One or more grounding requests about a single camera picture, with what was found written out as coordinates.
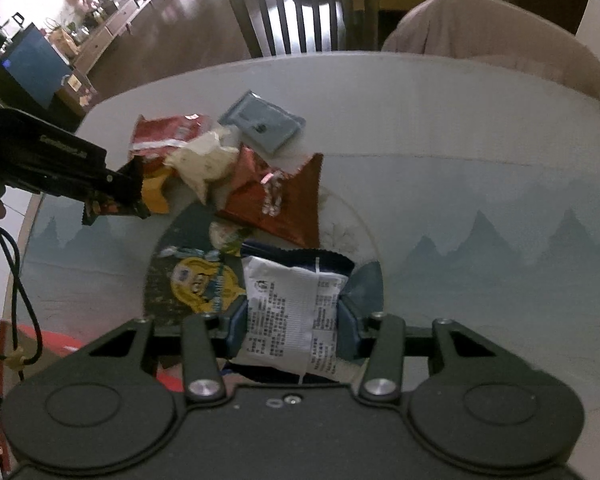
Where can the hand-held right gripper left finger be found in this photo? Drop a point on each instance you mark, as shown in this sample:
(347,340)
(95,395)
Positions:
(236,327)

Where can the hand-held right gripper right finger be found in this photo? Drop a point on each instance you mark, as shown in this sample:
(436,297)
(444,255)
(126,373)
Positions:
(347,330)

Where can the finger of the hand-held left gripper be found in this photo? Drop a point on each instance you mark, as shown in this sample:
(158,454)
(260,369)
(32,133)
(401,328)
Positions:
(130,206)
(127,180)

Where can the yellow snack packet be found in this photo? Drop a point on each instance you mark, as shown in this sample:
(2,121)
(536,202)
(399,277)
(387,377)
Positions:
(156,190)

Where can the small dark snack packet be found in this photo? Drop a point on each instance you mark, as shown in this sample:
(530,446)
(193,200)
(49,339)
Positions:
(100,211)

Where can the white packet with dark edges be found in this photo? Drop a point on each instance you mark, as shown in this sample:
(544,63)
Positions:
(287,310)

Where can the red snack packet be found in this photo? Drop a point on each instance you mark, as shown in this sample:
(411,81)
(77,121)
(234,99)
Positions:
(165,132)

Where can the white translucent snack bag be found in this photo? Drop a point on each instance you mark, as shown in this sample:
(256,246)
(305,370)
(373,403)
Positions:
(205,160)

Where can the dark packet with yellow cartoon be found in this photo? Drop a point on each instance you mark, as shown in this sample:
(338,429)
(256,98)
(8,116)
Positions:
(195,280)

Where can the small printed cardboard box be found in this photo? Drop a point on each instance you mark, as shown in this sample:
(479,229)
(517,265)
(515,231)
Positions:
(77,87)

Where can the laptop with blue screen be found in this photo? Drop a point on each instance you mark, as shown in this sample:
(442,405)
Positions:
(32,65)

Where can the small green-white snack packet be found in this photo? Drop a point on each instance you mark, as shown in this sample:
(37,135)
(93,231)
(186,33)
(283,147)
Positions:
(227,235)

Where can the brown-red foil snack packet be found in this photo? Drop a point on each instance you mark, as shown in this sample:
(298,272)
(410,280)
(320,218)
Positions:
(285,205)

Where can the grey-blue snack packet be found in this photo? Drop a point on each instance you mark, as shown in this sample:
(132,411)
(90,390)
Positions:
(262,122)

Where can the wooden sideboard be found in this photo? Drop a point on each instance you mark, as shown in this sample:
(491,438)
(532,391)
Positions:
(125,15)

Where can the dark wooden chair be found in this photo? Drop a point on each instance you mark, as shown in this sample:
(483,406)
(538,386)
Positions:
(305,5)

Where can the beige cushion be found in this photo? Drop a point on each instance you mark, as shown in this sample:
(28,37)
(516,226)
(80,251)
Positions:
(480,25)

